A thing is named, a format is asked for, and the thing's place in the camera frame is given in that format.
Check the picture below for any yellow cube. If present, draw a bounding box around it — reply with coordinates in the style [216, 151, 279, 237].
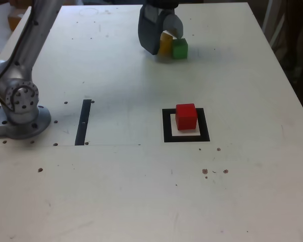
[159, 31, 173, 55]

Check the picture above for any black tape square outline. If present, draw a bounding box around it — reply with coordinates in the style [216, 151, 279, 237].
[162, 107, 211, 143]

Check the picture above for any white frame post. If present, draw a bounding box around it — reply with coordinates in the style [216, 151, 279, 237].
[262, 0, 286, 50]

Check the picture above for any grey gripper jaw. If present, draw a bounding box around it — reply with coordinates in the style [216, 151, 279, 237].
[137, 5, 167, 55]
[163, 13, 184, 39]

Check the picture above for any black tape strip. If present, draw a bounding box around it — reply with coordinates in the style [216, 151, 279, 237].
[74, 99, 92, 146]

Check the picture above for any orange box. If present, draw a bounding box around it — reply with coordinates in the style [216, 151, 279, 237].
[7, 14, 24, 31]

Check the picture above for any green cube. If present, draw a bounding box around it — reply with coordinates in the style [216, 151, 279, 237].
[171, 38, 189, 60]

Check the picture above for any red cube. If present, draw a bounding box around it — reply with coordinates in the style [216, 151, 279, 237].
[175, 103, 198, 131]

